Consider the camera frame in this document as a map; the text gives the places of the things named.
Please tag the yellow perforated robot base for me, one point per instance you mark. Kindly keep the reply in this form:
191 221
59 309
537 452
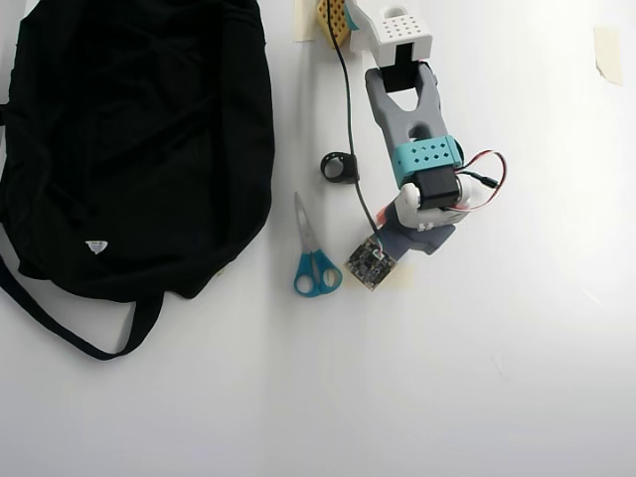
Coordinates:
329 25

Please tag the black fabric bag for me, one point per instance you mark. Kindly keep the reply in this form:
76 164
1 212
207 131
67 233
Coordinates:
134 149

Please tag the white grey teal robot arm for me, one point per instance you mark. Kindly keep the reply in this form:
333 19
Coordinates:
397 114

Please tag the wide beige tape strip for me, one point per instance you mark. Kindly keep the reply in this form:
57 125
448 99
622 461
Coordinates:
408 278

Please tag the beige tape under robot base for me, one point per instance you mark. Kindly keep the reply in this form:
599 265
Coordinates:
303 22

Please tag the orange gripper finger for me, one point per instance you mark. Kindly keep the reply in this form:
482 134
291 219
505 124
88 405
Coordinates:
383 214

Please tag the beige tape with torn corner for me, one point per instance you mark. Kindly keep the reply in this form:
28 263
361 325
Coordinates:
608 49

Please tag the bare camera circuit board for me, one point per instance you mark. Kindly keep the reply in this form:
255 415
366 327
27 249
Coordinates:
371 263

